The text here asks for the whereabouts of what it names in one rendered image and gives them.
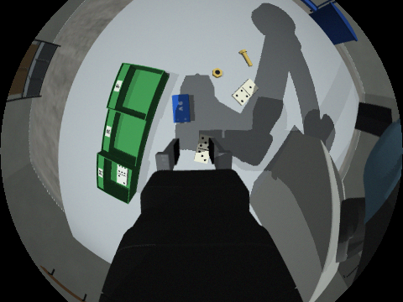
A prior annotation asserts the white domino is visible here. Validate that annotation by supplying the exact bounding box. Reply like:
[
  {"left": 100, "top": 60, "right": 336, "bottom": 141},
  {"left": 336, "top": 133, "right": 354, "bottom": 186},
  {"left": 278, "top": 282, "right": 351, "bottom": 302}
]
[
  {"left": 232, "top": 78, "right": 259, "bottom": 106},
  {"left": 194, "top": 134, "right": 214, "bottom": 164},
  {"left": 117, "top": 165, "right": 128, "bottom": 186}
]

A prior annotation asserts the blue 9v battery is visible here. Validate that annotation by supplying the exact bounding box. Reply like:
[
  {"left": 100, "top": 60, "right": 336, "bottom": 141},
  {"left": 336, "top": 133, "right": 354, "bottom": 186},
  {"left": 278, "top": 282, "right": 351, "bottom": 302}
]
[{"left": 172, "top": 94, "right": 191, "bottom": 124}]

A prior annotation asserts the brass hex nut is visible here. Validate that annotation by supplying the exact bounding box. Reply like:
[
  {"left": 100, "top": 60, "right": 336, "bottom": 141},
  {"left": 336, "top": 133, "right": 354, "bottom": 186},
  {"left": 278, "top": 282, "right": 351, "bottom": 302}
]
[{"left": 212, "top": 68, "right": 222, "bottom": 78}]

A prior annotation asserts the brass bolt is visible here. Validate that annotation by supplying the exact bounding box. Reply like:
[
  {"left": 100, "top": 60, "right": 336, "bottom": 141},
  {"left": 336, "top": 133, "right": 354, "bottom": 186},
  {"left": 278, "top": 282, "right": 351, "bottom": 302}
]
[{"left": 239, "top": 49, "right": 253, "bottom": 66}]

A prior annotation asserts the green three-compartment bin rack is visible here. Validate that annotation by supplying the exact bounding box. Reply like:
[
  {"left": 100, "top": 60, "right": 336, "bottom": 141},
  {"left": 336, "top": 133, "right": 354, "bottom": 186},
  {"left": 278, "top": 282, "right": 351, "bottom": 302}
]
[{"left": 97, "top": 63, "right": 169, "bottom": 204}]

